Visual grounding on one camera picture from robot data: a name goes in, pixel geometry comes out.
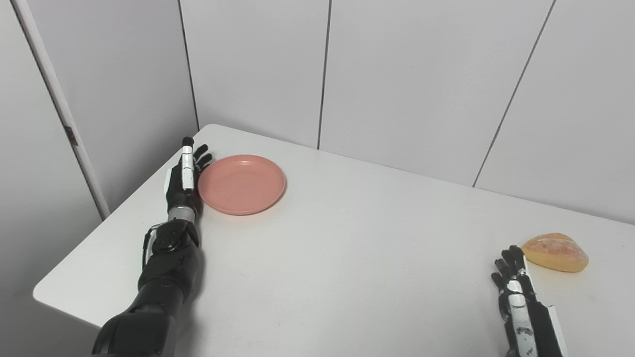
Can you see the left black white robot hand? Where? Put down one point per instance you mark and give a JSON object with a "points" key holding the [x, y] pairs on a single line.
{"points": [[176, 191]]}

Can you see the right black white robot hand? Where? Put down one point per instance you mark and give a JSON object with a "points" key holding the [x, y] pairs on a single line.
{"points": [[543, 332]]}

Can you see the small grey panel hinge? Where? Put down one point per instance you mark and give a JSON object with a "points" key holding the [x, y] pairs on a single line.
{"points": [[71, 136]]}

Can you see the golden bread roll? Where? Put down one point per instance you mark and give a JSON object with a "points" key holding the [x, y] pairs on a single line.
{"points": [[555, 252]]}

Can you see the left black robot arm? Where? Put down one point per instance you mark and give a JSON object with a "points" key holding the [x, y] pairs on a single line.
{"points": [[163, 277]]}

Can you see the pink round plate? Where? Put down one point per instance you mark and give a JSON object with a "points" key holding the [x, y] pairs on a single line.
{"points": [[242, 184]]}

